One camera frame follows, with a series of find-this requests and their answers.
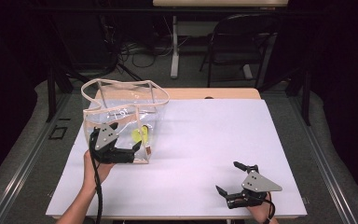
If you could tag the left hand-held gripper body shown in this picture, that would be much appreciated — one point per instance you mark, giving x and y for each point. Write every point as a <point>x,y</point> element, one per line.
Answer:
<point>106,138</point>

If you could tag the black folding chair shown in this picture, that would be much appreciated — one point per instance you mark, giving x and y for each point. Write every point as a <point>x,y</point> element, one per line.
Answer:
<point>239,40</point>

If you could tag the black floor outlet frame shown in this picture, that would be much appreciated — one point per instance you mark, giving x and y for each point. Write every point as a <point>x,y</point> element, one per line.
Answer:
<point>58,132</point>

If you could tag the clear plastic tote bag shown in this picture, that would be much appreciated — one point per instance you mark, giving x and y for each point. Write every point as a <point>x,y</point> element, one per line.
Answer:
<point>121,109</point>

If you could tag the person's right hand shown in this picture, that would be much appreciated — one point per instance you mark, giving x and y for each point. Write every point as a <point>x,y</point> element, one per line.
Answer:
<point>259,213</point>

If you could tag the white background desk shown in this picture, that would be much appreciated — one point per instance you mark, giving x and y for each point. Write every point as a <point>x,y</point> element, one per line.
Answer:
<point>175,46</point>

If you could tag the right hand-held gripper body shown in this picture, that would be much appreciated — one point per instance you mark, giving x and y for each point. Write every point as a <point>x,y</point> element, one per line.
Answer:
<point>258,184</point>

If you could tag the white table mat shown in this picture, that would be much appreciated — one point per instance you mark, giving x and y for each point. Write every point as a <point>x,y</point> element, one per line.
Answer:
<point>199,140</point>

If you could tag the metal floor rail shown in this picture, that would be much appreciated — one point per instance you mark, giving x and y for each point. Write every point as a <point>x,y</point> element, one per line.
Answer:
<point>28,161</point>
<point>326,161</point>

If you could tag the light wooden table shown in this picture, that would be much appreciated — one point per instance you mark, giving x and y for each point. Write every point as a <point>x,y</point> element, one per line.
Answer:
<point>199,93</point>

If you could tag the yellow shuttlecock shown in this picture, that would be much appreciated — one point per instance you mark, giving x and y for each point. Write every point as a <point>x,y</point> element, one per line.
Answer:
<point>138,135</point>

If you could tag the black metal stand leg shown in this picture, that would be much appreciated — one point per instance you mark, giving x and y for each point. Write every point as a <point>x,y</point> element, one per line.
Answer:
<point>51,93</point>
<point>306,99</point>

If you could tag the person's left hand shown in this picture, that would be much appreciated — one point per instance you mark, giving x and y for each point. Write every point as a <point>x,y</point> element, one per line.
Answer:
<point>91,172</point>

